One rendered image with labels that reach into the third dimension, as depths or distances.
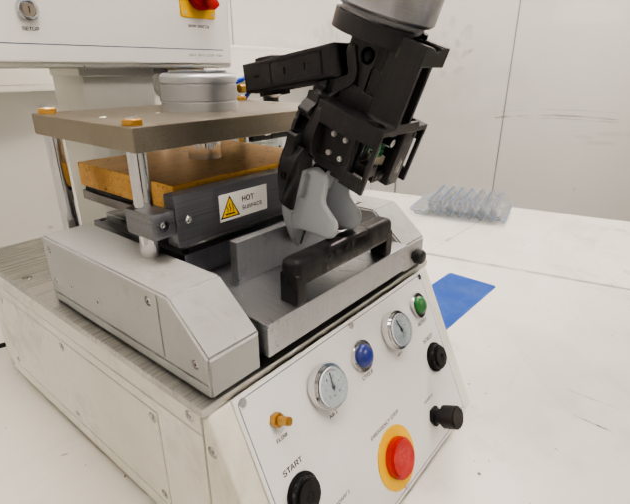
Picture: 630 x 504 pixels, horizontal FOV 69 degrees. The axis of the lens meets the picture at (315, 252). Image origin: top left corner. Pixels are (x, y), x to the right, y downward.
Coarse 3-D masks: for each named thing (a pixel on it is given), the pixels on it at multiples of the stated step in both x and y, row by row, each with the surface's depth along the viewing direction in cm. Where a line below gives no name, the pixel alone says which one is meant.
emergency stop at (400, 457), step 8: (392, 440) 45; (400, 440) 45; (408, 440) 47; (392, 448) 45; (400, 448) 45; (408, 448) 46; (392, 456) 44; (400, 456) 45; (408, 456) 46; (392, 464) 44; (400, 464) 45; (408, 464) 45; (392, 472) 44; (400, 472) 44; (408, 472) 45
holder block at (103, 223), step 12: (108, 228) 49; (120, 228) 48; (252, 228) 48; (132, 240) 46; (216, 240) 45; (228, 240) 45; (168, 252) 43; (180, 252) 42; (192, 252) 42; (204, 252) 43; (216, 252) 44; (228, 252) 45; (192, 264) 42; (204, 264) 43; (216, 264) 44
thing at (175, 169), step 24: (216, 144) 50; (240, 144) 59; (96, 168) 46; (120, 168) 45; (168, 168) 45; (192, 168) 45; (216, 168) 45; (240, 168) 45; (264, 168) 47; (96, 192) 48; (120, 192) 45; (168, 192) 39
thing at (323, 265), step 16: (368, 224) 45; (384, 224) 46; (336, 240) 40; (352, 240) 42; (368, 240) 44; (384, 240) 46; (288, 256) 37; (304, 256) 37; (320, 256) 38; (336, 256) 40; (352, 256) 42; (288, 272) 37; (304, 272) 37; (320, 272) 39; (288, 288) 37; (304, 288) 37
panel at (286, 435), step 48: (336, 336) 43; (432, 336) 55; (288, 384) 38; (384, 384) 47; (432, 384) 53; (288, 432) 37; (336, 432) 41; (384, 432) 45; (432, 432) 51; (288, 480) 36; (336, 480) 40; (384, 480) 44
